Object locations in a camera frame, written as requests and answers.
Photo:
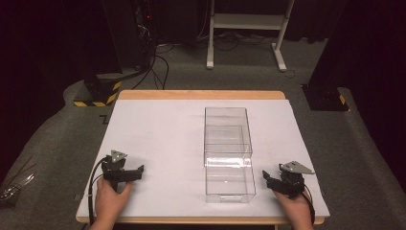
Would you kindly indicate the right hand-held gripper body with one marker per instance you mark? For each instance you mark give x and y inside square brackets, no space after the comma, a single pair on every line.
[293,177]

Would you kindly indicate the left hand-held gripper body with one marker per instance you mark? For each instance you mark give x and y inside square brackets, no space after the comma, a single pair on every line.
[114,166]

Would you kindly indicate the clear plastic drawer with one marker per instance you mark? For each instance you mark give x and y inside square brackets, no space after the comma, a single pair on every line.
[230,182]

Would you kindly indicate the clear plastic drawer case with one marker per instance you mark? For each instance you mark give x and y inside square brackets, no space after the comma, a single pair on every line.
[227,131]

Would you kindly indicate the person's right hand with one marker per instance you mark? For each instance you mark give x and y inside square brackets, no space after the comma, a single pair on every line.
[295,209]

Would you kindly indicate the person's left hand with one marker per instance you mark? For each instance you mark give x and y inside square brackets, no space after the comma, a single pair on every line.
[110,201]

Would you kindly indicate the white table cover sheet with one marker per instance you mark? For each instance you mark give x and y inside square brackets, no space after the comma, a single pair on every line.
[166,140]

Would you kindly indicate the black yellow striped stand base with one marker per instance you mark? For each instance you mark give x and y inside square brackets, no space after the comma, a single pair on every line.
[100,91]

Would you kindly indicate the wooden table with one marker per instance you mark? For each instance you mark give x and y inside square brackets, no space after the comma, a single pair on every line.
[198,94]

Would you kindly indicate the dark equipment rack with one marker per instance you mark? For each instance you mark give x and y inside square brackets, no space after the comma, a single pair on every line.
[145,28]

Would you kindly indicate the white metal stand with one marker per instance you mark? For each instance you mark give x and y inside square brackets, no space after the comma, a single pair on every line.
[247,21]

